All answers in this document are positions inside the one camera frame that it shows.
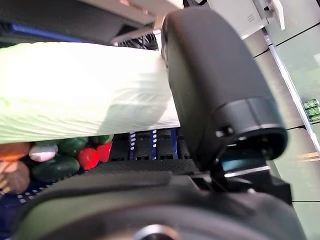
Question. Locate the white pink toy garlic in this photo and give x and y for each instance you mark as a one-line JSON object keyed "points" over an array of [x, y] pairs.
{"points": [[42, 152]]}

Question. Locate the red toy tomato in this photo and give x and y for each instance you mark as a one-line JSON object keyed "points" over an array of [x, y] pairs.
{"points": [[87, 158]]}

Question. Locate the orange toy fruit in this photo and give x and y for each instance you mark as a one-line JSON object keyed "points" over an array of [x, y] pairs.
{"points": [[12, 151]]}

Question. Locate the toy napa cabbage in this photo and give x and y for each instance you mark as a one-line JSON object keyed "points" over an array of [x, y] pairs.
{"points": [[75, 87]]}

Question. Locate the dark green toy vegetable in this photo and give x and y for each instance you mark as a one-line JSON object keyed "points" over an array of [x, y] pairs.
{"points": [[72, 146]]}

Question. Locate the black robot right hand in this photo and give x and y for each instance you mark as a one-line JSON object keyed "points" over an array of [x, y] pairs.
{"points": [[212, 75]]}

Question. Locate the green printed packet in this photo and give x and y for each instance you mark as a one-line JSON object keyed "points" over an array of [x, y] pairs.
{"points": [[312, 110]]}

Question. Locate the dark green toy cucumber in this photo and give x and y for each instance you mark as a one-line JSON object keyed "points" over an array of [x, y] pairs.
{"points": [[55, 168]]}

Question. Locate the brown toy vegetable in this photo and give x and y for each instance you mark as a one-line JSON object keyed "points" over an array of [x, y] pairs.
{"points": [[15, 176]]}

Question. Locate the blue plastic shopping basket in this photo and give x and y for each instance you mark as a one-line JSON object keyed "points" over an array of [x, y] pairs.
{"points": [[10, 212]]}

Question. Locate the white low cabinet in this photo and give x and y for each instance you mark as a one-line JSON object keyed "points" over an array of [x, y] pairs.
{"points": [[230, 17]]}

